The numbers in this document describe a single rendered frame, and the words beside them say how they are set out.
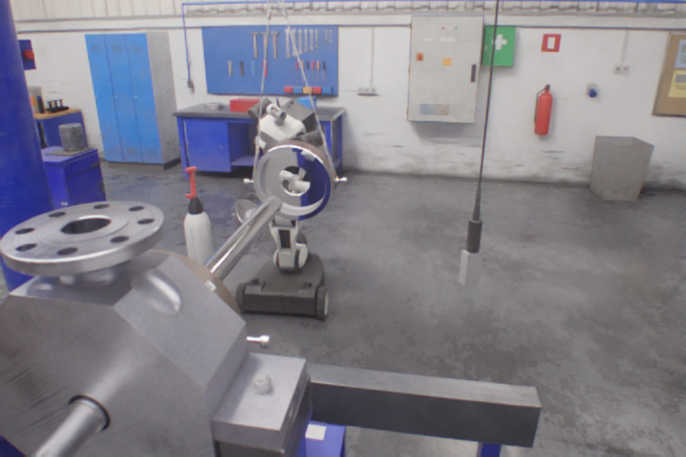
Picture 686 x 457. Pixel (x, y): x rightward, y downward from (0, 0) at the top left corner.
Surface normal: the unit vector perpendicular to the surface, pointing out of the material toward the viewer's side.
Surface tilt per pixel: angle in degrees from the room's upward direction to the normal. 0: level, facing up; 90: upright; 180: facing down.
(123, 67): 90
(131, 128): 90
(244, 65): 90
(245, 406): 0
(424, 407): 90
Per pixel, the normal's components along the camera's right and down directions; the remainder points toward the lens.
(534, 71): -0.19, 0.33
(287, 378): 0.00, -0.94
